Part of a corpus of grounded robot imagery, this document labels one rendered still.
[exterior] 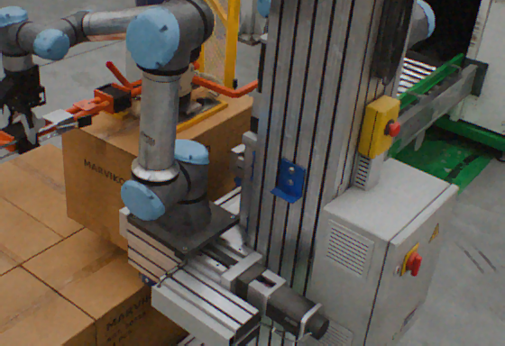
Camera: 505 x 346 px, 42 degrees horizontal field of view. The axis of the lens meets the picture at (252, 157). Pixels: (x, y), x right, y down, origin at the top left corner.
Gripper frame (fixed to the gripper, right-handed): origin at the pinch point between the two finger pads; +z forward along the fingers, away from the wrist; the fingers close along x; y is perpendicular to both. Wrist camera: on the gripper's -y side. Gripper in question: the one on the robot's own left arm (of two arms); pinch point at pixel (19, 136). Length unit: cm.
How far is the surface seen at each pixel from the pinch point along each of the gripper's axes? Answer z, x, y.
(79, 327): 66, -15, 3
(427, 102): 62, -37, 233
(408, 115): 62, -36, 210
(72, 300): 66, -4, 10
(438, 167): 122, -41, 273
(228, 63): 39, 41, 151
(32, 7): 122, 354, 272
